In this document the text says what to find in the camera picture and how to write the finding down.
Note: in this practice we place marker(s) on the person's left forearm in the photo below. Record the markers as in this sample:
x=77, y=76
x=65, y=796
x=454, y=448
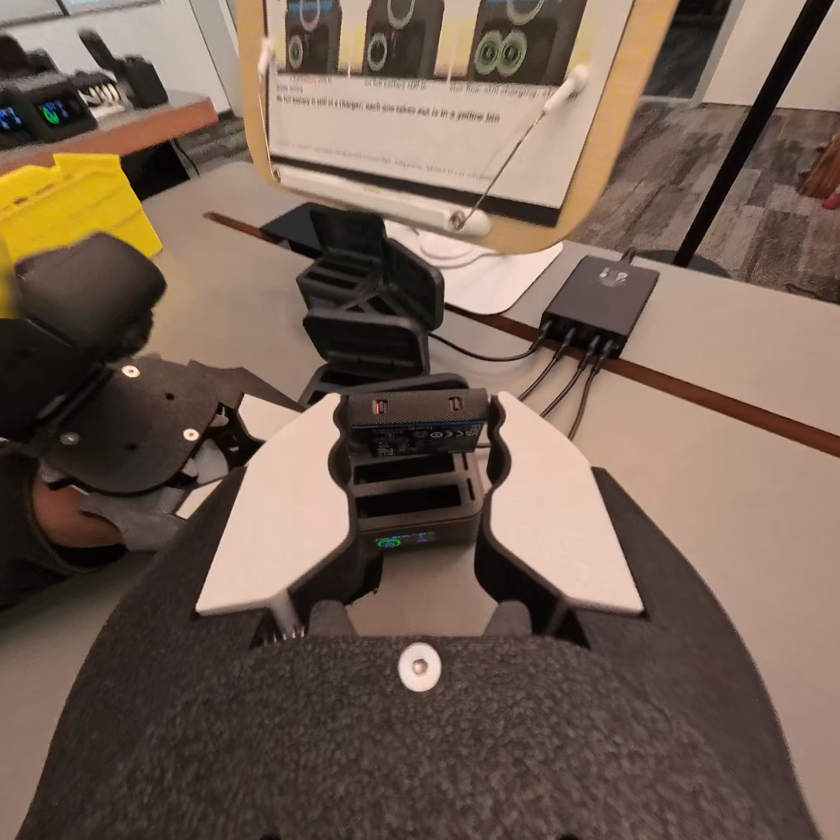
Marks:
x=26, y=578

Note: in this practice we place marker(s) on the dark desk device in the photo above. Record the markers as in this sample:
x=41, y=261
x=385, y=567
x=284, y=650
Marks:
x=138, y=76

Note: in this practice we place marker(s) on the wooden sign board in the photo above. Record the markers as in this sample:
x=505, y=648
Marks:
x=630, y=131

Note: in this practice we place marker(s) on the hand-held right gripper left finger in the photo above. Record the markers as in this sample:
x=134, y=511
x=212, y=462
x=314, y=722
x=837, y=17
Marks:
x=276, y=525

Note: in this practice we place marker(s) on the white stand base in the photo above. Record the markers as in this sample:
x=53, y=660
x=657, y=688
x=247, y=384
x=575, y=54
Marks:
x=505, y=276

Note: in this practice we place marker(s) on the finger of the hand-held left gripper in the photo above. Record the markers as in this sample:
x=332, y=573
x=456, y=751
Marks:
x=269, y=416
x=200, y=499

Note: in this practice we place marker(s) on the dark flat pad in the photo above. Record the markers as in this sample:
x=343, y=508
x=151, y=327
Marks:
x=289, y=226

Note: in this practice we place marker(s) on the person's left hand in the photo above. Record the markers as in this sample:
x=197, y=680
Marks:
x=79, y=519

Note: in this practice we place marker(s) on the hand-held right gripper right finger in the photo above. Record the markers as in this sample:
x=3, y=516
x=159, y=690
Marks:
x=565, y=525

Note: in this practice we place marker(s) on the black pole stand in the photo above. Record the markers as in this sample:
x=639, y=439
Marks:
x=761, y=118

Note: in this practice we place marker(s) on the black camera battery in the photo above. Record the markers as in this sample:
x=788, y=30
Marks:
x=420, y=420

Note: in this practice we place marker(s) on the white instruction sheet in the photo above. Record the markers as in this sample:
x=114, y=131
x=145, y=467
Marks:
x=394, y=131

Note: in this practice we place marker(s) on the yellow plastic bin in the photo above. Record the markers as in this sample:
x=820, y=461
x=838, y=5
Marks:
x=79, y=204

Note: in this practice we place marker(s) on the black multi-port power hub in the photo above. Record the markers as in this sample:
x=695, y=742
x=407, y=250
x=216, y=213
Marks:
x=601, y=299

